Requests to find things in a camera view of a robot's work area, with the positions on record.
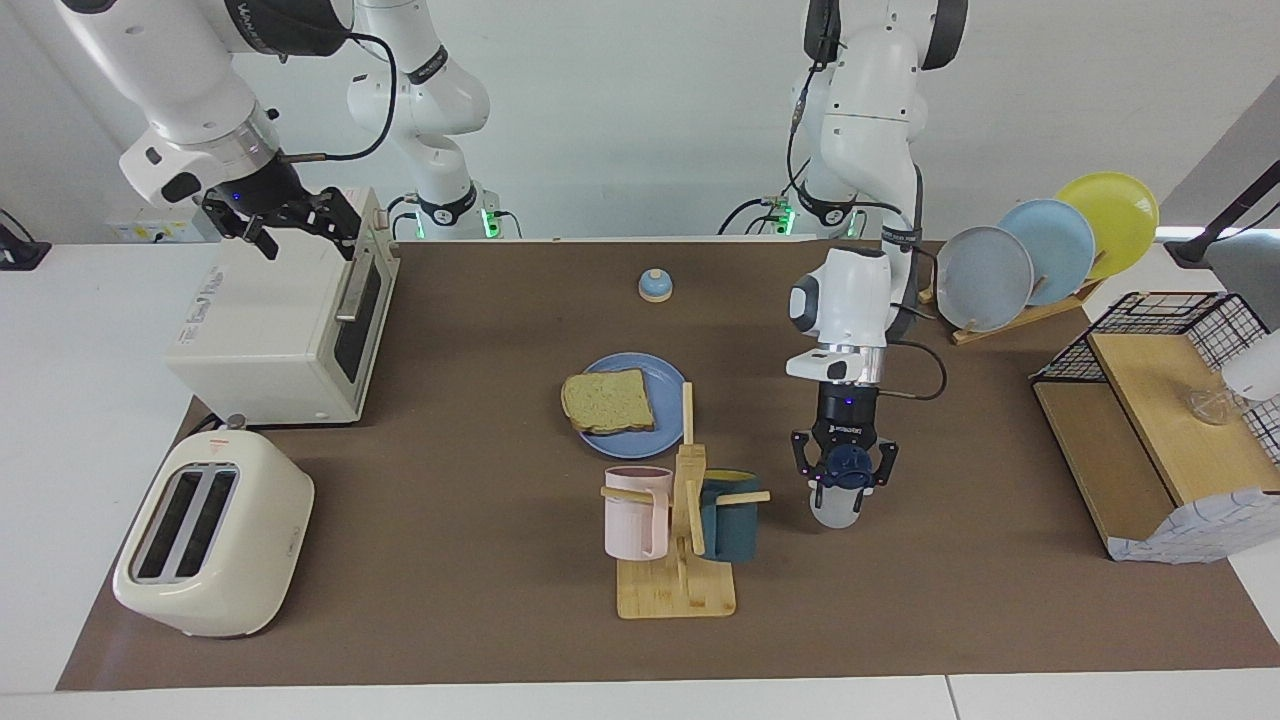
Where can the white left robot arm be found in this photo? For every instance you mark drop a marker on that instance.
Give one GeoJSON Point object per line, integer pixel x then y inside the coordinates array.
{"type": "Point", "coordinates": [860, 120]}

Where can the bread slice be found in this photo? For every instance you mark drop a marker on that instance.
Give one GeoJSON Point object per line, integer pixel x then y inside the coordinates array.
{"type": "Point", "coordinates": [608, 400]}

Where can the dark teal mug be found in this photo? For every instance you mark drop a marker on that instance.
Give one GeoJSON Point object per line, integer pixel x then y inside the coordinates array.
{"type": "Point", "coordinates": [735, 525]}

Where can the blue call bell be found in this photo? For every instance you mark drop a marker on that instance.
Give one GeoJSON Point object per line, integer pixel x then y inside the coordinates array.
{"type": "Point", "coordinates": [655, 288]}

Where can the pale grey-blue plate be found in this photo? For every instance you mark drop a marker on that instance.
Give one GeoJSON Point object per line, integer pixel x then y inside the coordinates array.
{"type": "Point", "coordinates": [980, 280]}

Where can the white cylindrical object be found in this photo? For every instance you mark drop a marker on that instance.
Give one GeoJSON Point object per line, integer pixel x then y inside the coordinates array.
{"type": "Point", "coordinates": [1258, 370]}

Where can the clear glass cup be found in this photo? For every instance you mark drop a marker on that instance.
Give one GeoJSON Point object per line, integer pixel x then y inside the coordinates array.
{"type": "Point", "coordinates": [1208, 407]}

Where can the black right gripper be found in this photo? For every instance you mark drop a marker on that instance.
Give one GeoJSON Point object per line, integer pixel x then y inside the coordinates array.
{"type": "Point", "coordinates": [260, 195]}

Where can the black device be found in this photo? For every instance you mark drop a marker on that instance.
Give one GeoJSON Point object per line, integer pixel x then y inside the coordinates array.
{"type": "Point", "coordinates": [15, 250]}

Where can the white toaster oven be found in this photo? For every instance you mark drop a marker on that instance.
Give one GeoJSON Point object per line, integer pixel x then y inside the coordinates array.
{"type": "Point", "coordinates": [270, 320]}

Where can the blue round plate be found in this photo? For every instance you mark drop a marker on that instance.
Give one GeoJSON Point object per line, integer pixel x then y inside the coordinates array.
{"type": "Point", "coordinates": [665, 385]}

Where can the light blue plate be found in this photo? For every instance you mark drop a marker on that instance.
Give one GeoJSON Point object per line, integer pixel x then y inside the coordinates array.
{"type": "Point", "coordinates": [1060, 250]}

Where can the brown table mat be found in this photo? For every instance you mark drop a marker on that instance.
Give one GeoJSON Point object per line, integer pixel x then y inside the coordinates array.
{"type": "Point", "coordinates": [450, 500]}

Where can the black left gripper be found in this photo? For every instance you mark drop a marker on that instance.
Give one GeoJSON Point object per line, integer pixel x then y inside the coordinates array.
{"type": "Point", "coordinates": [847, 415]}

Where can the white blue checked cloth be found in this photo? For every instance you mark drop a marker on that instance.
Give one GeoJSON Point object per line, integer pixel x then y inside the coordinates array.
{"type": "Point", "coordinates": [1200, 530]}

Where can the wooden plate rack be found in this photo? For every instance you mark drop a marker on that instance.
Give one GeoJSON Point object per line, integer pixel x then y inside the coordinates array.
{"type": "Point", "coordinates": [1010, 322]}

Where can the wooden mug tree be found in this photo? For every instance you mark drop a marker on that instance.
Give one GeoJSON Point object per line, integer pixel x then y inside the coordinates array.
{"type": "Point", "coordinates": [675, 595]}

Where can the cream two-slot toaster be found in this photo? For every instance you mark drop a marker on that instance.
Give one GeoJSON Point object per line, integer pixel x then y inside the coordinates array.
{"type": "Point", "coordinates": [245, 540]}

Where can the white bottle with blue cap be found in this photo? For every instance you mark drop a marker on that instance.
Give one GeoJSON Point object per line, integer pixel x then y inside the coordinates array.
{"type": "Point", "coordinates": [838, 508]}

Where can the pink mug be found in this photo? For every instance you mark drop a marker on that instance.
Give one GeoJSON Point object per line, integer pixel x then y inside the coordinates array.
{"type": "Point", "coordinates": [630, 520]}

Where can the white power box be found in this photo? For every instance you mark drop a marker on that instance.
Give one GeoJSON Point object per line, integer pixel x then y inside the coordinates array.
{"type": "Point", "coordinates": [140, 230]}

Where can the yellow plate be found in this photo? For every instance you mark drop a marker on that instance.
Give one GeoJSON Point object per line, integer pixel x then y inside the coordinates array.
{"type": "Point", "coordinates": [1125, 225]}

